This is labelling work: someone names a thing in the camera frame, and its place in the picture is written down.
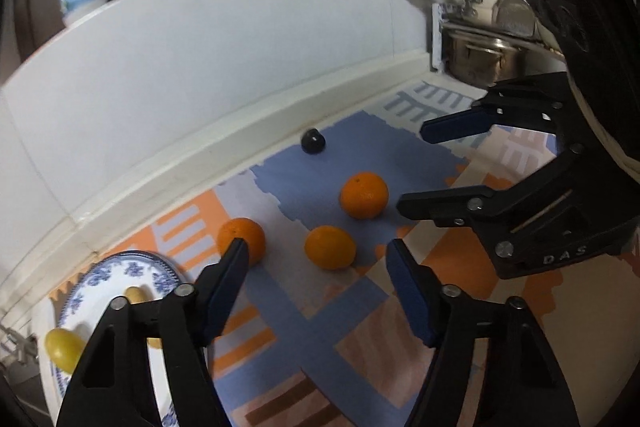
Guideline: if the green apple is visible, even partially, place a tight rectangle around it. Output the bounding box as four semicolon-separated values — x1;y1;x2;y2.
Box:
44;329;86;374

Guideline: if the small yellow fruit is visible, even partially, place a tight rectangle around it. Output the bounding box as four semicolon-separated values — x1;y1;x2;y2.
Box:
125;286;149;305
146;337;162;349

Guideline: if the orange tangerine small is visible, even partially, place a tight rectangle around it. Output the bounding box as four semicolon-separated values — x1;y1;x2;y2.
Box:
304;225;357;271

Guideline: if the dark plum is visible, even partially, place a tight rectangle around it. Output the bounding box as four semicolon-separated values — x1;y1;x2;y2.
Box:
300;128;326;155

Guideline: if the metal dish rack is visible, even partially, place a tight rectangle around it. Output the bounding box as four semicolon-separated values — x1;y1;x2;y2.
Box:
431;4;566;76

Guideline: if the stainless steel pot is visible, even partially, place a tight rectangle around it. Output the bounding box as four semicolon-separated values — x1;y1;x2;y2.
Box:
442;30;527;89

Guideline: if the blue white porcelain plate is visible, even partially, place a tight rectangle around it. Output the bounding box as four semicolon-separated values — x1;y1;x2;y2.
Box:
49;251;186;426

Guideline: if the metal skimmer ladle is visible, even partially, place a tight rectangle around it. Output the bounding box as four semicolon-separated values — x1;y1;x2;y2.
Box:
492;0;536;39

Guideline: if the colourful patterned foam mat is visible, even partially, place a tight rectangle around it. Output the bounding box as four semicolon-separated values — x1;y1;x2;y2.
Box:
49;78;640;427

